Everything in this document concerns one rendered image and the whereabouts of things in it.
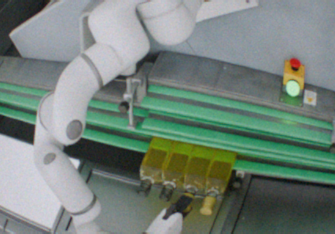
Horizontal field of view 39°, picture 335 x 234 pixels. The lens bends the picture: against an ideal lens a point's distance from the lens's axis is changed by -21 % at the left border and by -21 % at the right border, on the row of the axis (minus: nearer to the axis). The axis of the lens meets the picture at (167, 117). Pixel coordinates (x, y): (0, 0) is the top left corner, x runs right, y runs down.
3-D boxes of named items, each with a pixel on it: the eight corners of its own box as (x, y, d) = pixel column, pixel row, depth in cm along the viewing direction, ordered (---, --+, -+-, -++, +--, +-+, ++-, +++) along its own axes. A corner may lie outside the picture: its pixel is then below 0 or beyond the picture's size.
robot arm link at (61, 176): (127, 178, 115) (98, 154, 128) (76, 95, 105) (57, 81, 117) (72, 217, 111) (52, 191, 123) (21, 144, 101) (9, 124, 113)
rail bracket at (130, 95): (135, 107, 163) (120, 139, 155) (133, 60, 152) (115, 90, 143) (145, 109, 163) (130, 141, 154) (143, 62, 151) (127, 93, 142)
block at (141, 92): (143, 85, 167) (134, 102, 162) (141, 60, 160) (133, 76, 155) (155, 88, 166) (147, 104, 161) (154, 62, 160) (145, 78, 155)
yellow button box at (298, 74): (284, 75, 156) (281, 91, 150) (285, 56, 150) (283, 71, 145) (303, 81, 154) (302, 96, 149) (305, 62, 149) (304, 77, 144)
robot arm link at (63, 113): (73, 49, 113) (24, 89, 109) (95, 58, 102) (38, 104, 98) (98, 100, 120) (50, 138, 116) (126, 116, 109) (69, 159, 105)
